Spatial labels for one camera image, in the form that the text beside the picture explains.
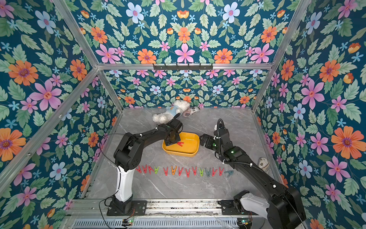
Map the yellow plastic storage box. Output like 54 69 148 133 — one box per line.
162 132 200 157

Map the grey teal clothespin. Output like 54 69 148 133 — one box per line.
225 170 234 177
205 168 211 177

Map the orange clothespin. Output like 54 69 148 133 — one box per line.
171 166 177 176

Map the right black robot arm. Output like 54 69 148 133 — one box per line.
200 119 307 229

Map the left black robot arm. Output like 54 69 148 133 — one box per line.
113 114 183 204

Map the white teddy bear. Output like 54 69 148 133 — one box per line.
152 100 190 124

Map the small printed pouch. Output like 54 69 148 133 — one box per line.
182 106 200 117

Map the black hook rail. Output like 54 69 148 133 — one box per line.
153 64 214 71

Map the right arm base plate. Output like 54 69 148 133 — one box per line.
217 199 257 216

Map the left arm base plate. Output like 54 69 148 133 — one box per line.
107 200 147 216

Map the aluminium front rail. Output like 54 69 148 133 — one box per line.
65 198 301 218

